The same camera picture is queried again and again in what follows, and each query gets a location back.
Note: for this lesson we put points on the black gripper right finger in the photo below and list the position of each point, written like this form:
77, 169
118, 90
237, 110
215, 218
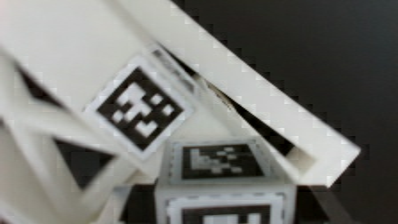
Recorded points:
319, 207

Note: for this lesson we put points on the white chair back frame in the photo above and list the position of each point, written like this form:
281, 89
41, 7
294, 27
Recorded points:
120, 81

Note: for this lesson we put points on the white marker cube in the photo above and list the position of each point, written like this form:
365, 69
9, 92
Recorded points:
223, 184

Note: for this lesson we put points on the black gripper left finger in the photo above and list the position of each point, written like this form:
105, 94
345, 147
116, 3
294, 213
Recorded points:
132, 205

